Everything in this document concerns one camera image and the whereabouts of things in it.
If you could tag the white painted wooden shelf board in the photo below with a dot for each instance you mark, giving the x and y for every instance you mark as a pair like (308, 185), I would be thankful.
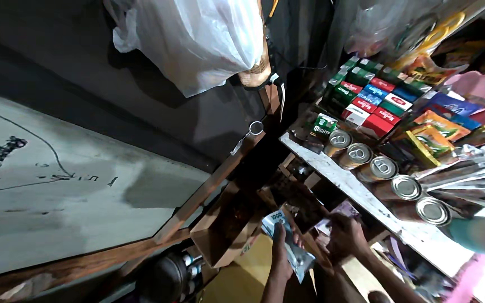
(366, 200)

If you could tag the person's left fingers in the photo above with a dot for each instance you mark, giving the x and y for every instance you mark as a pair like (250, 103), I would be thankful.
(297, 239)

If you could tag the person's right hand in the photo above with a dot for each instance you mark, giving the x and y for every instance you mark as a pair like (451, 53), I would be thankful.
(348, 236)

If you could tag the person's left forearm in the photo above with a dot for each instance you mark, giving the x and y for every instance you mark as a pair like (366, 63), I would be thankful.
(274, 288)

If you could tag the brown can with plain lid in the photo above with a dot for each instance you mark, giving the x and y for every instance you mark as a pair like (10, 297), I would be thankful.
(432, 211)
(404, 187)

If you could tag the pile of clear plastic sachets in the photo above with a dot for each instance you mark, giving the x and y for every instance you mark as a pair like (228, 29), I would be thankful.
(476, 174)

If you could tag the white plastic bag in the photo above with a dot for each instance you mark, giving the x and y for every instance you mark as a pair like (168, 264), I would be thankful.
(200, 40)

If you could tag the pile of cigarette packs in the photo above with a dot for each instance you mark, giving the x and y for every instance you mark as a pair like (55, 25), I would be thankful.
(371, 101)

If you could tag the wooden bottom frame beam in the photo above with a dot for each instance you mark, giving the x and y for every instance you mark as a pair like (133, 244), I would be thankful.
(78, 258)

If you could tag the person's left thumb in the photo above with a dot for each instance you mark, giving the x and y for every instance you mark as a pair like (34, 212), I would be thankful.
(279, 237)

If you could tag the brown cardboard box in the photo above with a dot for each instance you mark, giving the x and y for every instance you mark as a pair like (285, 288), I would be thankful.
(219, 233)

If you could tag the clear hanging plastic bag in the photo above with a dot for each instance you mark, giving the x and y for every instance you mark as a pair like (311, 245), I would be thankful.
(377, 25)

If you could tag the wooden wall frame beam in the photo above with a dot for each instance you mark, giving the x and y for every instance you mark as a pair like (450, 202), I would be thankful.
(209, 185)

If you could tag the yellow plastic hooks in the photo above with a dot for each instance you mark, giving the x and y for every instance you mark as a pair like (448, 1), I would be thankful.
(429, 42)

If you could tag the purple banknotes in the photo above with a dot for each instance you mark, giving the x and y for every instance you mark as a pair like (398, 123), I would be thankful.
(345, 209)

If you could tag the blue banknotes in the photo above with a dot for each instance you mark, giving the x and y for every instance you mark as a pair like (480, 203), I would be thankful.
(300, 259)

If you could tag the wooden money drawer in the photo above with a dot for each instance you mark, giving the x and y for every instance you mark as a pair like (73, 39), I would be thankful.
(299, 203)

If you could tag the black round container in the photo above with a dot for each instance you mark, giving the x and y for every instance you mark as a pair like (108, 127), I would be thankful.
(162, 275)

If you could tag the person's left hand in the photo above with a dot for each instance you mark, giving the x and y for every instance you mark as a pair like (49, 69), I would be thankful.
(283, 261)

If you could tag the round wooden post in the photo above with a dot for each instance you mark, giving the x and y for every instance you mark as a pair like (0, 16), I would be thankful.
(256, 77)

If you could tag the single green white cigarette box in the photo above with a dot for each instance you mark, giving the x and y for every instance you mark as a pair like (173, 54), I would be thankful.
(323, 126)

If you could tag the orange green packet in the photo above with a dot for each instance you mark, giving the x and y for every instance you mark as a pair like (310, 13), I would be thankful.
(446, 126)
(434, 143)

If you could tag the orange red snack packet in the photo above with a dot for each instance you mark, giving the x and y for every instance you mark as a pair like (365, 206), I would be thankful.
(428, 69)

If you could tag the teal can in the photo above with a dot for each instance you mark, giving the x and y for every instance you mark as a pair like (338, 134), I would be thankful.
(476, 235)

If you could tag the person's right fingers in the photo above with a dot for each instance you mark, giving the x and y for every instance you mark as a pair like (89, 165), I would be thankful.
(335, 227)

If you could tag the group of small bottles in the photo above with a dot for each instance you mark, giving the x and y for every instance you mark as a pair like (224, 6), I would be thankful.
(193, 267)

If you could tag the pink scalloped plastic container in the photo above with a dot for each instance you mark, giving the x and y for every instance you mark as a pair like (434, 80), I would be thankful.
(478, 85)

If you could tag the pink cloth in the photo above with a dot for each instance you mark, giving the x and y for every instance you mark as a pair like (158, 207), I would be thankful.
(472, 275)

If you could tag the gold can with pull tab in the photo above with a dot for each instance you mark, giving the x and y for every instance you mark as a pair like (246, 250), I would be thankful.
(380, 169)
(338, 141)
(356, 155)

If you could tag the white board with drawings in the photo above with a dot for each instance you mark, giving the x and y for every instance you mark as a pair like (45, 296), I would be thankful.
(78, 168)

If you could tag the purple blue packet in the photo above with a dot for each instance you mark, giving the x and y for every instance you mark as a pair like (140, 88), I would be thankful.
(455, 105)

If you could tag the person's legs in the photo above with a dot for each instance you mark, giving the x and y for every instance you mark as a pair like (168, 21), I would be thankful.
(342, 287)

